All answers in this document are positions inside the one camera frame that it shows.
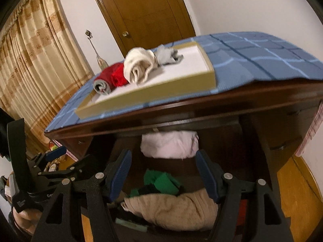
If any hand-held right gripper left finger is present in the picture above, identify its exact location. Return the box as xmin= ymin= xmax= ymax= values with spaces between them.
xmin=31 ymin=149 xmax=133 ymax=242

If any shallow cardboard tray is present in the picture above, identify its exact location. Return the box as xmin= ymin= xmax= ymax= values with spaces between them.
xmin=76 ymin=42 xmax=217 ymax=119

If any beige sock roll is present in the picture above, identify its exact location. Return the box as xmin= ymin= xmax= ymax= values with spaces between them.
xmin=121 ymin=189 xmax=219 ymax=231

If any brown wooden door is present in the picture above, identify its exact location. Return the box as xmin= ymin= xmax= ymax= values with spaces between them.
xmin=86 ymin=0 xmax=197 ymax=58

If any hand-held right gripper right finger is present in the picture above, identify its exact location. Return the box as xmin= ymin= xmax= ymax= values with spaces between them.
xmin=195 ymin=149 xmax=290 ymax=242

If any dark red sock roll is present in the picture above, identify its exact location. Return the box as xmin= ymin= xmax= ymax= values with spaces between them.
xmin=93 ymin=65 xmax=118 ymax=96

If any green black sock bundle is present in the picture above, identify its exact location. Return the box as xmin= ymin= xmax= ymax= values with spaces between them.
xmin=130 ymin=170 xmax=182 ymax=197

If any plain red underwear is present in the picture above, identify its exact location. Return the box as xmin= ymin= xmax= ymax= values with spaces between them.
xmin=111 ymin=64 xmax=128 ymax=87

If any dark wooden desk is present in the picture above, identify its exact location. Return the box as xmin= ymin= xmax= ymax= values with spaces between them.
xmin=45 ymin=78 xmax=323 ymax=242

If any beige patterned curtain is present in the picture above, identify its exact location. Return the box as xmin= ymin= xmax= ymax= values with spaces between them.
xmin=0 ymin=0 xmax=95 ymax=154

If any pink fringed cloth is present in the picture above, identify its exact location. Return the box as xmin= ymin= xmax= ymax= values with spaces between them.
xmin=295 ymin=101 xmax=323 ymax=157

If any tasselled curtain tieback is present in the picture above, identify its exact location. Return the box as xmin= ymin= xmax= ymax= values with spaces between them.
xmin=88 ymin=38 xmax=109 ymax=70

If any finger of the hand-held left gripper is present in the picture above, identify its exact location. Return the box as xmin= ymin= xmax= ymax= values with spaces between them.
xmin=30 ymin=147 xmax=67 ymax=173
xmin=67 ymin=156 xmax=111 ymax=180

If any person's left hand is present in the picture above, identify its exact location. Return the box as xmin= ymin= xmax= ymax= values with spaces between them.
xmin=13 ymin=208 xmax=42 ymax=235

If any blue plaid tablecloth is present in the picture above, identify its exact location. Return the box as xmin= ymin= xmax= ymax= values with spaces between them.
xmin=45 ymin=31 xmax=323 ymax=133

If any cream white sock roll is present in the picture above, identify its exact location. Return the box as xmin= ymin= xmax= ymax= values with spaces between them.
xmin=124 ymin=47 xmax=158 ymax=85

